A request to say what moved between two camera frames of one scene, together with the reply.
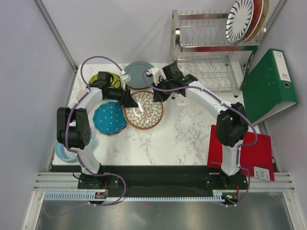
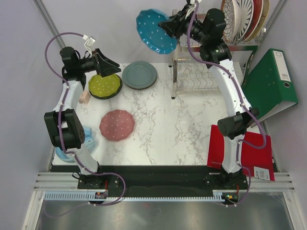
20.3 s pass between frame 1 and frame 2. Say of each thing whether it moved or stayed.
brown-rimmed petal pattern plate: moved
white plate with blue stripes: stayed
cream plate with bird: stayed
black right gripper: moved
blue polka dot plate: moved
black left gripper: moved
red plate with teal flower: moved
